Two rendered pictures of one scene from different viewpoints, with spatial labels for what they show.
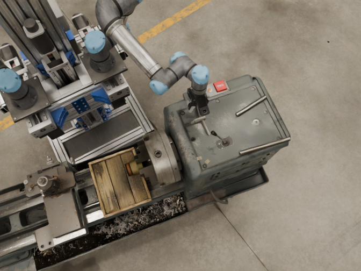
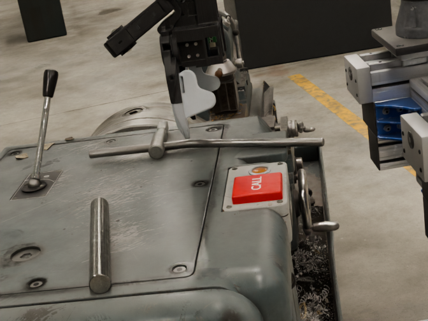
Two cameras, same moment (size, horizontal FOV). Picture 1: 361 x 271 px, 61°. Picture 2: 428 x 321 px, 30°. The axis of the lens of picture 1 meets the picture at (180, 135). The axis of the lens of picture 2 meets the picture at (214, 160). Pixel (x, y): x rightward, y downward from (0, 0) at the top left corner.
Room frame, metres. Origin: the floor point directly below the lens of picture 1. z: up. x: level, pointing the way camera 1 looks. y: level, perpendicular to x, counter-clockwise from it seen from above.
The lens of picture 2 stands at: (1.27, -0.99, 1.65)
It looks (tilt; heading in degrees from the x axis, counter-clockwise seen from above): 21 degrees down; 121
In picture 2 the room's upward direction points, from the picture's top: 10 degrees counter-clockwise
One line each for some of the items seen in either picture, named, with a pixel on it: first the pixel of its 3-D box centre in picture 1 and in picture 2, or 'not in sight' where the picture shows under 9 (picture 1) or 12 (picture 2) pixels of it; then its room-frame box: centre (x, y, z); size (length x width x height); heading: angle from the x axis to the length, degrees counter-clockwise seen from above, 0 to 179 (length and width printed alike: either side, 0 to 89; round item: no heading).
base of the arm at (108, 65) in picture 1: (101, 57); not in sight; (1.03, 0.49, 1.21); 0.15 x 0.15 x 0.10
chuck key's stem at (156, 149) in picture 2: (195, 121); (160, 138); (0.63, -0.08, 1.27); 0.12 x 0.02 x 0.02; 116
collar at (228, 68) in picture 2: (43, 182); (220, 67); (0.29, 0.72, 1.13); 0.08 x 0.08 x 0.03
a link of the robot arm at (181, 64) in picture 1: (181, 66); not in sight; (0.75, 0.01, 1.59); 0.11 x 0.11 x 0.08; 48
